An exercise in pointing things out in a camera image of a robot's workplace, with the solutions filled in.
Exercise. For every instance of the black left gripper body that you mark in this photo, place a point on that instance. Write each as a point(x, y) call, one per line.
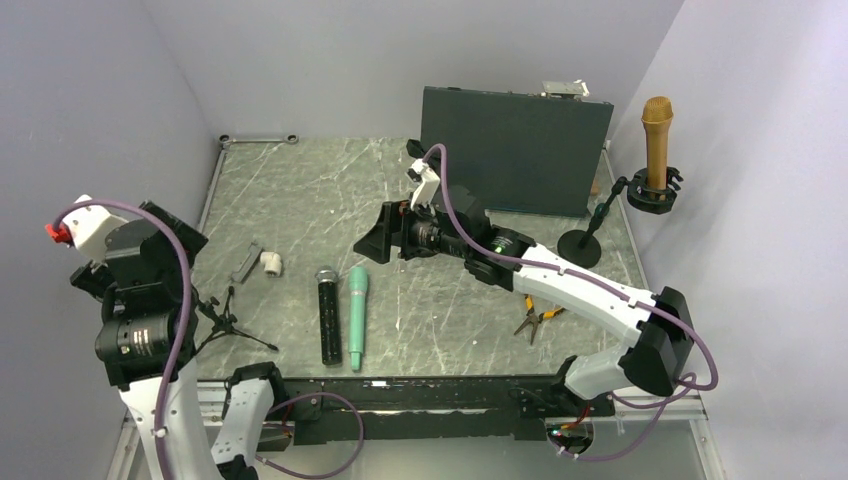
point(95, 275)

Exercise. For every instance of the yellow handle pliers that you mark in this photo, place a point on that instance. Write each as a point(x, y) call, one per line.
point(534, 319)

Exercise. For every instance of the black tripod mic stand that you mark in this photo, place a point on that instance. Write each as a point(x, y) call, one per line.
point(228, 324)

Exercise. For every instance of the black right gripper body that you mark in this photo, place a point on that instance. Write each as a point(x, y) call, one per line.
point(421, 231)

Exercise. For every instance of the grey metal bracket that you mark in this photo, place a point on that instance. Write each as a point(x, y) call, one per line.
point(241, 273)

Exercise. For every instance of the dark grey upright panel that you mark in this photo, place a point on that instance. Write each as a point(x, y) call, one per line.
point(518, 152)

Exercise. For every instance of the black round-base mic stand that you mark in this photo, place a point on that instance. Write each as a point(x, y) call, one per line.
point(416, 150)

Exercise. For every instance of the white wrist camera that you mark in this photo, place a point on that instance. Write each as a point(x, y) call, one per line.
point(427, 181)
point(86, 229)

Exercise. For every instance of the black stand with shock mount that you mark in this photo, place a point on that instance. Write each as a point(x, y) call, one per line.
point(583, 249)

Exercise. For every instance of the white device behind panel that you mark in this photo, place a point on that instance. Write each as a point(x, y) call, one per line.
point(574, 90)

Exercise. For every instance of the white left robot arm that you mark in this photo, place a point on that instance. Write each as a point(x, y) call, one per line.
point(139, 262)

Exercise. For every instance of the mint green toy microphone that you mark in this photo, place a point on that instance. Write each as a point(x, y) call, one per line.
point(358, 283)

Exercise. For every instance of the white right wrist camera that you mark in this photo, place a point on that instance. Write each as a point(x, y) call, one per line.
point(427, 181)

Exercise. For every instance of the silver ring spanner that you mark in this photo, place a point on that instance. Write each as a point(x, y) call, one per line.
point(226, 141)

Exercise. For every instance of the black silver-mesh microphone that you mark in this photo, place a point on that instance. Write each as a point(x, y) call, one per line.
point(329, 322)

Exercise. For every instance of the white pipe elbow fitting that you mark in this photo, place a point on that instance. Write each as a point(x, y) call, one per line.
point(272, 264)

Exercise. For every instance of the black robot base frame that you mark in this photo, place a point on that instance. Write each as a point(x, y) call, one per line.
point(398, 408)

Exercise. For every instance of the gold microphone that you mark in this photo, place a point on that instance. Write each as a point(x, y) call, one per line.
point(656, 118)

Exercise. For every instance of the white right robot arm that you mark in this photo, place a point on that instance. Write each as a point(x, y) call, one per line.
point(654, 329)

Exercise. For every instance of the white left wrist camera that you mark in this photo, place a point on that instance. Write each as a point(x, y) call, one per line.
point(86, 229)

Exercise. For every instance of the green handle screwdriver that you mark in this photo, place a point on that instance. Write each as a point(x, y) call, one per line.
point(601, 212)

